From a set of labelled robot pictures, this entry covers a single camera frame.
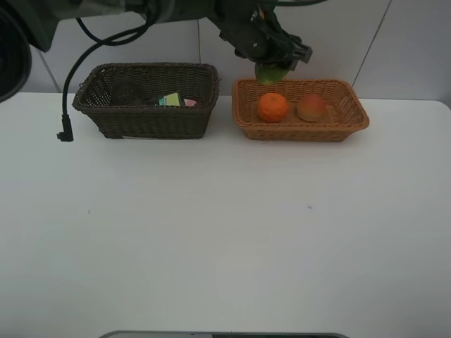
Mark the translucent purple cup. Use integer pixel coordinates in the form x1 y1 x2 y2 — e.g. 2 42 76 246
111 77 144 106

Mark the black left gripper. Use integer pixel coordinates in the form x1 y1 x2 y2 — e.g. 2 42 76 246
208 1 313 71

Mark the green mango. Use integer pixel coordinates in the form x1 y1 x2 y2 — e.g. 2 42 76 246
254 63 290 85

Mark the orange wicker basket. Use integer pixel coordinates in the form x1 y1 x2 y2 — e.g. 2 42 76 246
232 79 369 142

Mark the red yellow peach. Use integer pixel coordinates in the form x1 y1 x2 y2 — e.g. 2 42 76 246
296 94 327 123

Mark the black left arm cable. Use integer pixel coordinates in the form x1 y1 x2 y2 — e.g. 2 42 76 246
55 13 156 143

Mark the orange tangerine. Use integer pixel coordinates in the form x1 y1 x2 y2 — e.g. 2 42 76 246
257 93 289 123

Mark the pink detergent bottle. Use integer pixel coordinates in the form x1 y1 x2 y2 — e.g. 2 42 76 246
184 99 197 107

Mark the dark brown wicker basket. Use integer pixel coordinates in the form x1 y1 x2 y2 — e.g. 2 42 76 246
73 63 219 139

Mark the black green pump bottle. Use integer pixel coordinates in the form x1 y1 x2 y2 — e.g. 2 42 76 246
147 92 185 107

